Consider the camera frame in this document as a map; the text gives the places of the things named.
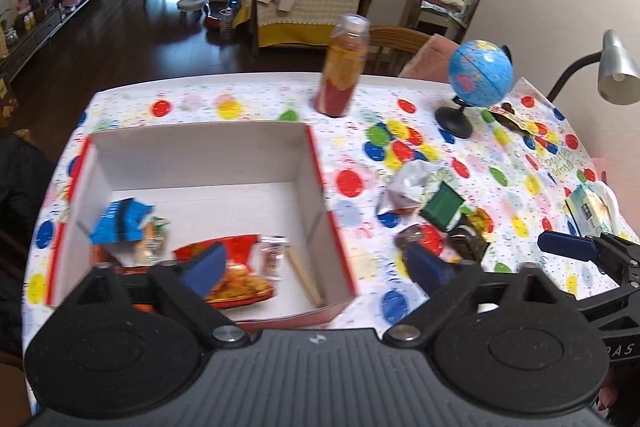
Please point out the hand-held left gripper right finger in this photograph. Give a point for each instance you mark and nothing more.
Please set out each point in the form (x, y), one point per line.
(425, 267)

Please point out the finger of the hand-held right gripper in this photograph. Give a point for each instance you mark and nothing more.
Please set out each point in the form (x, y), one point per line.
(565, 244)
(605, 302)

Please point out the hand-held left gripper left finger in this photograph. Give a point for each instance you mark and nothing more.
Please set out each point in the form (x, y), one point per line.
(207, 269)

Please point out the red chip bag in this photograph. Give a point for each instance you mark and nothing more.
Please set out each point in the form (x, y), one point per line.
(240, 279)

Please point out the brown chocolate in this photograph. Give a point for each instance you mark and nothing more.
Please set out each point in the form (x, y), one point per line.
(407, 237)

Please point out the black snack packet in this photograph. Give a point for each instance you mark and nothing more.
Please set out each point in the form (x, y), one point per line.
(467, 247)

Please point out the clear pastry packet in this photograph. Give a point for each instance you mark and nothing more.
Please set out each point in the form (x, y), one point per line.
(152, 244)

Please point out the green snack packet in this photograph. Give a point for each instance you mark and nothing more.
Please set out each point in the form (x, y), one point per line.
(442, 207)

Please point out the small white red packet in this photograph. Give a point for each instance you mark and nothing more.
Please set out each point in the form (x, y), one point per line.
(272, 257)

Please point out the silver snack packet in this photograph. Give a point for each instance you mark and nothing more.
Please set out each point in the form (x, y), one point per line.
(412, 179)

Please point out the blue snack packet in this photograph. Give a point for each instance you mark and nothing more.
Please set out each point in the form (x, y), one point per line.
(117, 222)

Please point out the red cardboard box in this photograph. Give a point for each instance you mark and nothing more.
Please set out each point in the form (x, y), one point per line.
(200, 167)

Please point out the brown snack packet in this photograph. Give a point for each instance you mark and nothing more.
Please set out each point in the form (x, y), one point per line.
(105, 257)

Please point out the tissue pack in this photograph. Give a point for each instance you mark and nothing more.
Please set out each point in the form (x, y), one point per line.
(590, 207)

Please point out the dark snack wrapper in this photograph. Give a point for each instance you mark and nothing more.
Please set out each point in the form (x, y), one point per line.
(515, 119)

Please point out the balloon print tablecloth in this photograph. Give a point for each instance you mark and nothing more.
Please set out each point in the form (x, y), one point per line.
(360, 147)

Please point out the silver desk lamp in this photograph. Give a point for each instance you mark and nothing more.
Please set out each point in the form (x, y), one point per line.
(617, 67)

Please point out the blue desk globe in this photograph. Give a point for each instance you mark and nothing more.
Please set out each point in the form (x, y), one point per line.
(480, 67)

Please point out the black jacket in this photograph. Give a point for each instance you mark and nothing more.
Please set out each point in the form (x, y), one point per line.
(20, 207)

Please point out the pink cloth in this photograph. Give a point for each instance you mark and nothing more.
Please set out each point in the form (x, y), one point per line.
(430, 57)

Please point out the orange juice bottle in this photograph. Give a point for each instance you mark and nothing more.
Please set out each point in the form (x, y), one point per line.
(342, 67)

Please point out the wooden chair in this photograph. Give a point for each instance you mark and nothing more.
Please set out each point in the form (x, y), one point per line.
(395, 42)

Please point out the printed cardboard box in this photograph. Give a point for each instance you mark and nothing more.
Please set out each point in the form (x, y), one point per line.
(5, 102)

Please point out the small round stool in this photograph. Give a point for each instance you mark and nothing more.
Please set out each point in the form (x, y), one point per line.
(192, 4)

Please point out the sofa with beige cover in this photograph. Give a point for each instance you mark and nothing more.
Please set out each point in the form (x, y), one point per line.
(300, 14)

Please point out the TV cabinet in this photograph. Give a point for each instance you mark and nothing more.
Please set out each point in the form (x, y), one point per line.
(35, 32)

